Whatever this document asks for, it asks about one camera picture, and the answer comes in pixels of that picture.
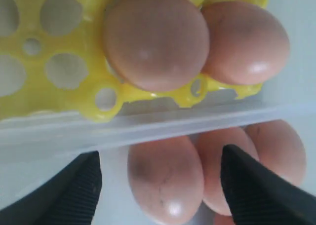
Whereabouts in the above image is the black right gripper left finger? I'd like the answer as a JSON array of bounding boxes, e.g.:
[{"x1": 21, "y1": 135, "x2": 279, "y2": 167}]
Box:
[{"x1": 0, "y1": 151, "x2": 102, "y2": 225}]

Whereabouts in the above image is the clear plastic bin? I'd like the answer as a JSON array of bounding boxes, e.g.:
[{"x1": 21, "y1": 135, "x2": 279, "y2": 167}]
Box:
[{"x1": 0, "y1": 92, "x2": 316, "y2": 225}]

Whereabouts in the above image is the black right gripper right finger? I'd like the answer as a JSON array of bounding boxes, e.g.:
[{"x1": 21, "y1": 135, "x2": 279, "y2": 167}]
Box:
[{"x1": 220, "y1": 145, "x2": 316, "y2": 225}]

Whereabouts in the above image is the brown egg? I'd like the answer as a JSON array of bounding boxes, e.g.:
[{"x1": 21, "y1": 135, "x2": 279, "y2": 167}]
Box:
[
  {"x1": 196, "y1": 127, "x2": 259, "y2": 216},
  {"x1": 202, "y1": 1, "x2": 290, "y2": 85},
  {"x1": 213, "y1": 214, "x2": 235, "y2": 225},
  {"x1": 127, "y1": 136, "x2": 204, "y2": 225},
  {"x1": 245, "y1": 119, "x2": 307, "y2": 186},
  {"x1": 103, "y1": 0, "x2": 210, "y2": 91}
]

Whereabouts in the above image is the yellow plastic egg tray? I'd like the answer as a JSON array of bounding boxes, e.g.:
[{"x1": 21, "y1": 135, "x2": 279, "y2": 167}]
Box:
[{"x1": 0, "y1": 0, "x2": 262, "y2": 122}]

